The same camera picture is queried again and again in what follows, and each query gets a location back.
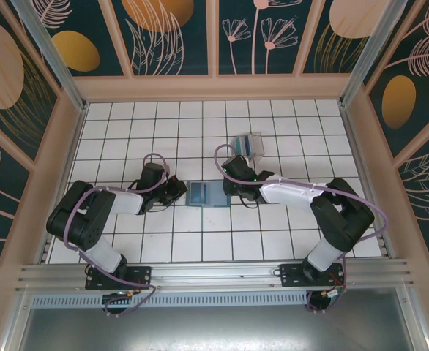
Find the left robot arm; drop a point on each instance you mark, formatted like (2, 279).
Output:
(75, 223)

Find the aluminium mounting rail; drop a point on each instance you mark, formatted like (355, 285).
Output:
(214, 270)

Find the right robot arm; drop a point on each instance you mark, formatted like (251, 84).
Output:
(342, 219)

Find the teal credit card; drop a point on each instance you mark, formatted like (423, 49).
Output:
(238, 145)

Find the dark blue credit card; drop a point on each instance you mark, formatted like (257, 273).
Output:
(199, 192)

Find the aluminium frame post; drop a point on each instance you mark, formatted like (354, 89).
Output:
(50, 55)
(375, 47)

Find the blue leather card holder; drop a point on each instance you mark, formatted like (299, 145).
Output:
(216, 199)

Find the grey metal shelf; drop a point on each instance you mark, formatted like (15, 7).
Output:
(214, 329)

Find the aluminium side rail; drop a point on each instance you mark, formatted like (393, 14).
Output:
(354, 146)
(73, 144)

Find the clear plastic card box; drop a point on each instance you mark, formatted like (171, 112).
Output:
(256, 146)

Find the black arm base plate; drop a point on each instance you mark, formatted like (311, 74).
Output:
(141, 276)
(291, 274)

